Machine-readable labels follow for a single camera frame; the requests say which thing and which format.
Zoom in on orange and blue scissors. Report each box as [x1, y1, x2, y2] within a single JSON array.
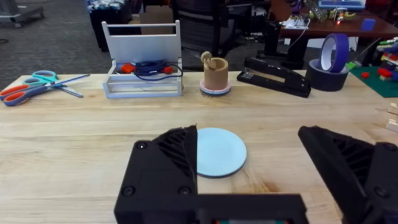
[[0, 73, 91, 107]]

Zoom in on black stapler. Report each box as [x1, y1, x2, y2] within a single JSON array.
[[236, 57, 312, 99]]

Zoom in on blue tape roll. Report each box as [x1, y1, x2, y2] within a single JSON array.
[[320, 33, 350, 73]]

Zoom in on teal scissors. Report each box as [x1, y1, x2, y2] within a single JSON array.
[[22, 70, 84, 98]]

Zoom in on dark wooden desk with clutter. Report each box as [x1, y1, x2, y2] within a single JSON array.
[[264, 0, 398, 70]]

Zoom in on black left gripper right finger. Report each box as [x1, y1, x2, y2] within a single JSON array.
[[297, 125, 398, 224]]

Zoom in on wooden blocks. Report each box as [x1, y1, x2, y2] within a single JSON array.
[[385, 102, 398, 133]]

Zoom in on light blue plate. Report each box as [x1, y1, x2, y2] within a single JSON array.
[[196, 127, 248, 179]]

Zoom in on stack of round coasters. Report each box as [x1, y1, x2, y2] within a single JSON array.
[[199, 78, 232, 97]]

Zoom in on white box with cables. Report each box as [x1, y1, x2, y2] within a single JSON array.
[[101, 20, 184, 100]]

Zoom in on green board with toy blocks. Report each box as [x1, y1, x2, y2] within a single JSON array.
[[345, 36, 398, 98]]

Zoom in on tan cup with wooden pieces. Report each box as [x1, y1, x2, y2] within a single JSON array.
[[200, 50, 229, 91]]

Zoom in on black office chair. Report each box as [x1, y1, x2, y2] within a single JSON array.
[[172, 0, 253, 58]]

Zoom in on black tape roll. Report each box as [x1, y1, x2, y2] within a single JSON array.
[[305, 58, 351, 92]]

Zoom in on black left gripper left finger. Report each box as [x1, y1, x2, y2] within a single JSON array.
[[113, 124, 199, 224]]

